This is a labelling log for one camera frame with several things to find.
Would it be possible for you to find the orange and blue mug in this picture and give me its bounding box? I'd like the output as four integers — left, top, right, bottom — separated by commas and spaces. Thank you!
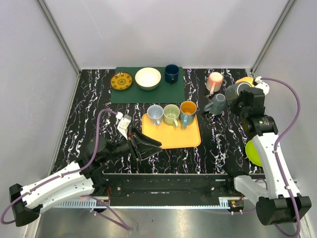
179, 101, 197, 129

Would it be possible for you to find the grey mug white inside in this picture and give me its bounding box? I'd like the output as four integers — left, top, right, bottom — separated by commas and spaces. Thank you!
204, 93, 227, 116

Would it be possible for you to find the lime green plate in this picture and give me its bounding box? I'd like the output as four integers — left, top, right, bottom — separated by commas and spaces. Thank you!
245, 140, 262, 167

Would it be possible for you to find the dark teal mug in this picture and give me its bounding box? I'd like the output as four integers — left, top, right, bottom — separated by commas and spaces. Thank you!
225, 82, 252, 104

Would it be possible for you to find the pink mug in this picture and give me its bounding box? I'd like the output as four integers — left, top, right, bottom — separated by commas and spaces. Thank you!
206, 72, 223, 95

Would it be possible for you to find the yellow serving tray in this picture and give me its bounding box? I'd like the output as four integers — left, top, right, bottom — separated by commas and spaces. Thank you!
142, 114, 201, 149

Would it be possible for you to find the yellow patterned plate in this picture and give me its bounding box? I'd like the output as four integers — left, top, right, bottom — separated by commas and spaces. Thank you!
110, 72, 133, 91

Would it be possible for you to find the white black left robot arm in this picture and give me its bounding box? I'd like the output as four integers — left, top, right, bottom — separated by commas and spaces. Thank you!
9, 127, 162, 227

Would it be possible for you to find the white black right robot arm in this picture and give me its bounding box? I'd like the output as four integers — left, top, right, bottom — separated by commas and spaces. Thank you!
225, 87, 312, 226

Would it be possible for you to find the dark green placemat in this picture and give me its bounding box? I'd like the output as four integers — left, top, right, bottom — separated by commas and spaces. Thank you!
110, 67, 185, 104

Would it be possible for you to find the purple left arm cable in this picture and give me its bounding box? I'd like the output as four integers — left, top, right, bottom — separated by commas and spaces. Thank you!
0, 109, 132, 231

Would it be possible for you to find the navy blue mug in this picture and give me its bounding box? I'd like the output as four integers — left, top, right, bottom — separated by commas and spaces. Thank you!
164, 64, 179, 84

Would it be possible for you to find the yellow square dish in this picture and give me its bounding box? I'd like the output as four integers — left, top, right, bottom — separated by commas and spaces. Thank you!
236, 76, 255, 87

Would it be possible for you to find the light green mug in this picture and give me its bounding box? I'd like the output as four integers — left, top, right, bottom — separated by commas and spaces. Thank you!
163, 104, 180, 127

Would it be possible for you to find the white bowl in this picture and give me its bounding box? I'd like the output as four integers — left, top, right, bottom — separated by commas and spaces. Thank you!
135, 67, 161, 91

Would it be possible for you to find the light blue mug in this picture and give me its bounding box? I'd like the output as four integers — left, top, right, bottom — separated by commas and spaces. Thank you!
147, 105, 164, 126

